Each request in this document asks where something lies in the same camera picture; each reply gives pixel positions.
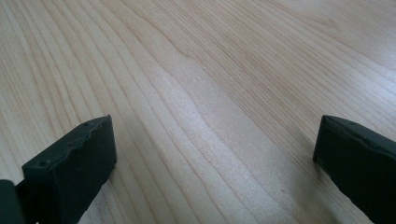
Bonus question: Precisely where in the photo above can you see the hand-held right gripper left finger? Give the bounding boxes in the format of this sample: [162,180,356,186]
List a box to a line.
[21,114,118,224]

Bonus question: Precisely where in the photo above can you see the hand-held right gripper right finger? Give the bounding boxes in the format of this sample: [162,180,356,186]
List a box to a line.
[312,114,396,224]

